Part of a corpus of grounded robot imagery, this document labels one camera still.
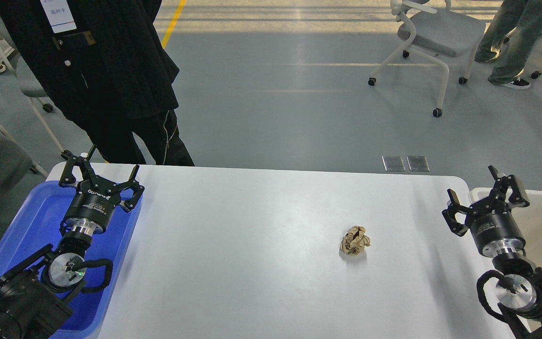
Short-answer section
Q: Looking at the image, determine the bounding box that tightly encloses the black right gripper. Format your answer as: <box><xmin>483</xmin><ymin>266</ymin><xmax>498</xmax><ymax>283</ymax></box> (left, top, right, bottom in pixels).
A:
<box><xmin>442</xmin><ymin>165</ymin><xmax>530</xmax><ymax>258</ymax></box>

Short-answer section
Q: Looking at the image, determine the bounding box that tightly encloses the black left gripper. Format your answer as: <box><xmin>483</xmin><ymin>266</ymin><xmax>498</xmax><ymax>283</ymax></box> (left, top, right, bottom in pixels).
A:
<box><xmin>59</xmin><ymin>154</ymin><xmax>145</xmax><ymax>235</ymax></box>

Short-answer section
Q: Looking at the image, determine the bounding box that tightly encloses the brown paper ball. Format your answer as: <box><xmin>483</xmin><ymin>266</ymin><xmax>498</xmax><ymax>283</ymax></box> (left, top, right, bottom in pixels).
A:
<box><xmin>339</xmin><ymin>226</ymin><xmax>371</xmax><ymax>256</ymax></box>

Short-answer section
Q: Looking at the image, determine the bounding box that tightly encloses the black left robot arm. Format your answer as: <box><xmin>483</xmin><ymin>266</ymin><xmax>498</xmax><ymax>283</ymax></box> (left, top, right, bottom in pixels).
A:
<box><xmin>0</xmin><ymin>151</ymin><xmax>144</xmax><ymax>339</ymax></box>

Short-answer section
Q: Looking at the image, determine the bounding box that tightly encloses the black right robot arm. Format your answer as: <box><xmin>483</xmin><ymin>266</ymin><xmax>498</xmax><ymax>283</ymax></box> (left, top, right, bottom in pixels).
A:
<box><xmin>442</xmin><ymin>165</ymin><xmax>542</xmax><ymax>339</ymax></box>

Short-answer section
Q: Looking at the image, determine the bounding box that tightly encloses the blue plastic tray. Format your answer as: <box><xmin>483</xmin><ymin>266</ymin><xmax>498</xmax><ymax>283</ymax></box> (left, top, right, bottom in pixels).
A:
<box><xmin>0</xmin><ymin>181</ymin><xmax>142</xmax><ymax>339</ymax></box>

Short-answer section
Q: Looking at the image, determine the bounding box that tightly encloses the left metal floor plate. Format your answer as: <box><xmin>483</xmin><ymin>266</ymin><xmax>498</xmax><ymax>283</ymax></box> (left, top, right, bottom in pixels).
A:
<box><xmin>382</xmin><ymin>156</ymin><xmax>406</xmax><ymax>172</ymax></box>

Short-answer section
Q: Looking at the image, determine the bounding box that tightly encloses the person in black clothes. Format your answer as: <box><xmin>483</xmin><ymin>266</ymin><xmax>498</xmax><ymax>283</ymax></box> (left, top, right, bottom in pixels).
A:
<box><xmin>0</xmin><ymin>0</ymin><xmax>194</xmax><ymax>167</ymax></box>

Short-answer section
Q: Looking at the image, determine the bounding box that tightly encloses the grey chair at left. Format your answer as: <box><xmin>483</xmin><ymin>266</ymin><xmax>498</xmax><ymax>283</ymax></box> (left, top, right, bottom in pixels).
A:
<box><xmin>0</xmin><ymin>15</ymin><xmax>64</xmax><ymax>153</ymax></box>

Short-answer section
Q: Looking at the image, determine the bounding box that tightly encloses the person in green jeans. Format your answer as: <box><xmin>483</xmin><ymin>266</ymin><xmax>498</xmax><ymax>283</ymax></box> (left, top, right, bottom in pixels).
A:
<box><xmin>474</xmin><ymin>0</ymin><xmax>542</xmax><ymax>90</ymax></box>

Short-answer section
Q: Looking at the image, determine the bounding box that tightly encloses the grey white office chair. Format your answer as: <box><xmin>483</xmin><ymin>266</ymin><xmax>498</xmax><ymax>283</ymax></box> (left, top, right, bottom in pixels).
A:
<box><xmin>367</xmin><ymin>0</ymin><xmax>486</xmax><ymax>118</ymax></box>

